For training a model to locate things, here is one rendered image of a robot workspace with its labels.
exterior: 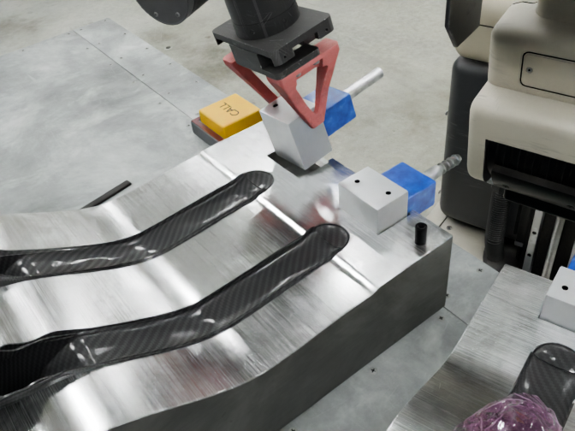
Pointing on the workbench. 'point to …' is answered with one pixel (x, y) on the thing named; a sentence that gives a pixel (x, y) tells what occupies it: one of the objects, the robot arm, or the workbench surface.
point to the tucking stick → (108, 194)
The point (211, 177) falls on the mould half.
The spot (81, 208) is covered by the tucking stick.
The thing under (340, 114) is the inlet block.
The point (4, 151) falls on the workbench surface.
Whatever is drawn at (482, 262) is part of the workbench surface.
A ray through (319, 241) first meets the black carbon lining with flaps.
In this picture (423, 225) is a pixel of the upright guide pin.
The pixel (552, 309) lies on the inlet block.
